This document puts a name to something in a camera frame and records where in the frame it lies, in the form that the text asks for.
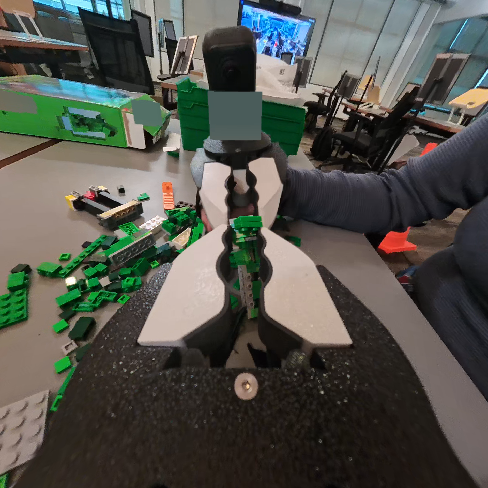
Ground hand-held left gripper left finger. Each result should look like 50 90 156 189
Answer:
136 224 232 349

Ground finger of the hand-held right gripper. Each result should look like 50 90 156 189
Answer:
197 162 235 230
247 157 285 230

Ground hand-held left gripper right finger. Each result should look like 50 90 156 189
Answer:
257 229 354 350

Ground green striped brick model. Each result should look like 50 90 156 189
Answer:
229 215 264 319

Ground person's right forearm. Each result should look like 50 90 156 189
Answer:
280 114 488 234

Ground grey desk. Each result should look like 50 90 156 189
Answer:
0 126 488 488

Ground tablet on stand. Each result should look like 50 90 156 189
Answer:
169 35 199 77

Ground white plastic bags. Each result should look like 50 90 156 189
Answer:
255 53 306 103

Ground cream brick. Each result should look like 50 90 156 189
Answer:
169 227 193 249

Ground stack of green bins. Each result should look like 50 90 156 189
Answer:
175 75 307 156

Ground grey technic brick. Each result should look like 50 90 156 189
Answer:
108 232 158 266

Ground pile of loose green bricks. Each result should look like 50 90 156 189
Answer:
7 198 302 413

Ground black and yellow brick build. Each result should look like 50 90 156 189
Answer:
64 185 145 230

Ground black mesh office chair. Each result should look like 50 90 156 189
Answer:
77 7 156 96

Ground person's torso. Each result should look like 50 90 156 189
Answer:
413 198 488 406

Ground green studded plate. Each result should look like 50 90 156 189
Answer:
0 287 30 330

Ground dark wooden table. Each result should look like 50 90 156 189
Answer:
0 28 90 79

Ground green toy box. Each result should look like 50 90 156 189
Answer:
0 75 173 150

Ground light grey studded plate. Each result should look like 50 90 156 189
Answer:
0 389 51 472

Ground wall television screen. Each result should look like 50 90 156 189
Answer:
237 0 317 58

